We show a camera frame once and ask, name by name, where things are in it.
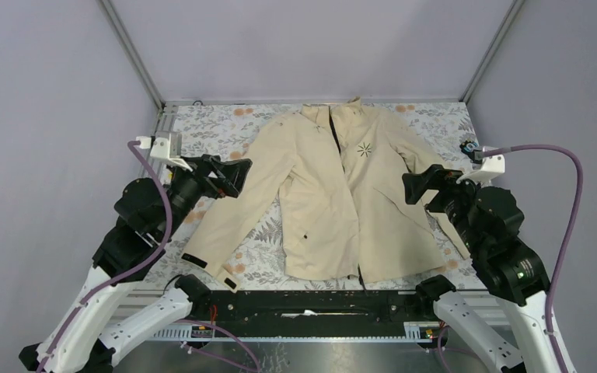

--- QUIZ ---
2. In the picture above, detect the beige zip-up jacket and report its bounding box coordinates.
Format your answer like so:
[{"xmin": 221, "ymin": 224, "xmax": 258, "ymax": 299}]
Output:
[{"xmin": 181, "ymin": 99, "xmax": 470, "ymax": 290}]

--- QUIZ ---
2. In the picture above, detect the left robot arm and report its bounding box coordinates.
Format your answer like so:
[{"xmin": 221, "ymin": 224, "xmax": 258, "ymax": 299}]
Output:
[{"xmin": 19, "ymin": 155, "xmax": 252, "ymax": 372}]

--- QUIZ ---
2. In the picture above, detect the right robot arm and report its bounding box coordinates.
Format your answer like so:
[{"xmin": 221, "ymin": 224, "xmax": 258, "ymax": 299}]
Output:
[{"xmin": 402, "ymin": 165, "xmax": 575, "ymax": 372}]

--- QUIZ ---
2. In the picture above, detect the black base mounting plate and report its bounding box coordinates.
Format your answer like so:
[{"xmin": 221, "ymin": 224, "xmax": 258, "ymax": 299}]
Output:
[{"xmin": 188, "ymin": 290, "xmax": 441, "ymax": 329}]

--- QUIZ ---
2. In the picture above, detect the small blue black tag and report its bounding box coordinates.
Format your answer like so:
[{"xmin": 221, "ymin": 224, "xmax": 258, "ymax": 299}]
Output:
[{"xmin": 459, "ymin": 139, "xmax": 479, "ymax": 155}]

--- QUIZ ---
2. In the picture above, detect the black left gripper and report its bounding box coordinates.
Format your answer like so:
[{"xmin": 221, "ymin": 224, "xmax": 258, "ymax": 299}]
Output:
[{"xmin": 162, "ymin": 152, "xmax": 254, "ymax": 239}]

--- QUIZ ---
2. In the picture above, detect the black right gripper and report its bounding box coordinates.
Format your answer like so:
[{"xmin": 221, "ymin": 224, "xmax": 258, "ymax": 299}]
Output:
[{"xmin": 400, "ymin": 161, "xmax": 489, "ymax": 251}]

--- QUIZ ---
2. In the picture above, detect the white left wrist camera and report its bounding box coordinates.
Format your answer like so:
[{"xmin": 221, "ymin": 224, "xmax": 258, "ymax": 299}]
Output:
[{"xmin": 135, "ymin": 131, "xmax": 194, "ymax": 171}]

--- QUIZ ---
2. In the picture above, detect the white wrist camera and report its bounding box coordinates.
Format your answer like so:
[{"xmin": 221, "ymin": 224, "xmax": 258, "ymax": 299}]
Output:
[
  {"xmin": 135, "ymin": 131, "xmax": 194, "ymax": 171},
  {"xmin": 456, "ymin": 146, "xmax": 506, "ymax": 183}
]

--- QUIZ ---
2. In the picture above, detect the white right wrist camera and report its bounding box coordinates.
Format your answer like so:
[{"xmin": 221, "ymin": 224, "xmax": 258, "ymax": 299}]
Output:
[{"xmin": 456, "ymin": 146, "xmax": 506, "ymax": 183}]

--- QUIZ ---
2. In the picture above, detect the slotted grey cable duct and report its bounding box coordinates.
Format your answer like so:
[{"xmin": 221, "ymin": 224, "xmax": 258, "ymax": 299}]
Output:
[{"xmin": 152, "ymin": 321, "xmax": 441, "ymax": 344}]

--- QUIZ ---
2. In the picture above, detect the floral patterned table cloth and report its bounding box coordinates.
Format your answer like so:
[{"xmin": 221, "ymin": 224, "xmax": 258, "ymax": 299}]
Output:
[{"xmin": 138, "ymin": 102, "xmax": 484, "ymax": 295}]

